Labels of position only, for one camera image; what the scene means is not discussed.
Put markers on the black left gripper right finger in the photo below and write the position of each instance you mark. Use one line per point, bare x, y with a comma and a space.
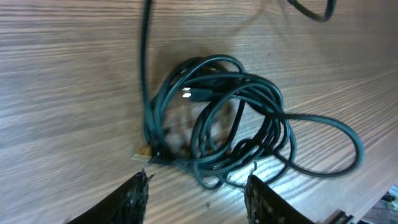
265, 206

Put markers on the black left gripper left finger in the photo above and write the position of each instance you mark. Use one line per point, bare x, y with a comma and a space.
125, 205

